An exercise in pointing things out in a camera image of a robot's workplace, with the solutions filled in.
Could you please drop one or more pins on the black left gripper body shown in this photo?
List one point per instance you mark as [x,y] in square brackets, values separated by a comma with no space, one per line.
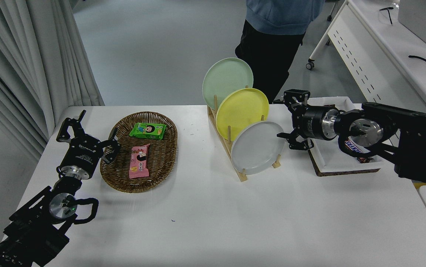
[83,155]

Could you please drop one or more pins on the brown cork mat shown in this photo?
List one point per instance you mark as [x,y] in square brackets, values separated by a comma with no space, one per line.
[346,172]

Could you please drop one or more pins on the grey plate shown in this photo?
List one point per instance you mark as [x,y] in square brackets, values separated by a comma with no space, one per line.
[257,148]

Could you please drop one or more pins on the yellow plate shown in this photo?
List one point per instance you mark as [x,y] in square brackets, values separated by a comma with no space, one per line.
[240,111]

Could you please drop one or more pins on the black glasses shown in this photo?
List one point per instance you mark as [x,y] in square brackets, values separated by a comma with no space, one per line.
[389,13]

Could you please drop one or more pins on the green snack pack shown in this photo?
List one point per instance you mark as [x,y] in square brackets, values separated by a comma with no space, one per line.
[147,131]

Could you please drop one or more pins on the desk caster wheel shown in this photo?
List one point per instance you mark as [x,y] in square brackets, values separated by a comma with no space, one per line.
[310,65]

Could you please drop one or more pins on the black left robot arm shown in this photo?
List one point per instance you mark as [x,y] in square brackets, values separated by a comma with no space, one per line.
[31,230]

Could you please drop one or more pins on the wooden plate rack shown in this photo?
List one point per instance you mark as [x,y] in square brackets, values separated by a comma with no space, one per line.
[240,176]

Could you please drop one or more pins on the white desk with slotted panel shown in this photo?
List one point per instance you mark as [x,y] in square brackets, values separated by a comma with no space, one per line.
[365,55]

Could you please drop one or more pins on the grey pleated curtain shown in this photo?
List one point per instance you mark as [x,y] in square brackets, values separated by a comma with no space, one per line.
[20,55]

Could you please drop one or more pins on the person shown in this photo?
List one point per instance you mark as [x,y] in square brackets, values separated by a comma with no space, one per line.
[272,48]

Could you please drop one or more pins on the brown chocolate bar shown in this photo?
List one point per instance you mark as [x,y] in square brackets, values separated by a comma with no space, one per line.
[353,146]

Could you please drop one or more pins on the pale green plate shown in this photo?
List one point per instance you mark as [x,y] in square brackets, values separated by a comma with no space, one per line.
[224,78]

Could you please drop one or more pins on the white laptop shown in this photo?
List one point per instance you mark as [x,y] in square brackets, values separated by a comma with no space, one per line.
[420,18]

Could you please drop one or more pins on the white rectangular tray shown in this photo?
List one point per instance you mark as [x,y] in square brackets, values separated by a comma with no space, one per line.
[328,159]

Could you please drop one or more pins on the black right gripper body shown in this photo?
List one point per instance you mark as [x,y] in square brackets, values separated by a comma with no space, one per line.
[307,122]

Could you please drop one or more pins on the pink snack pack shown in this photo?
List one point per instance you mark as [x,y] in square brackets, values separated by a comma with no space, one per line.
[139,163]

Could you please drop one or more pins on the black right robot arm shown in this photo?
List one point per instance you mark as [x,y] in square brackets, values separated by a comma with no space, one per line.
[416,144]

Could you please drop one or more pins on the brown wicker basket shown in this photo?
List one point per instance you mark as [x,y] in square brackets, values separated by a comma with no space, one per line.
[161,163]

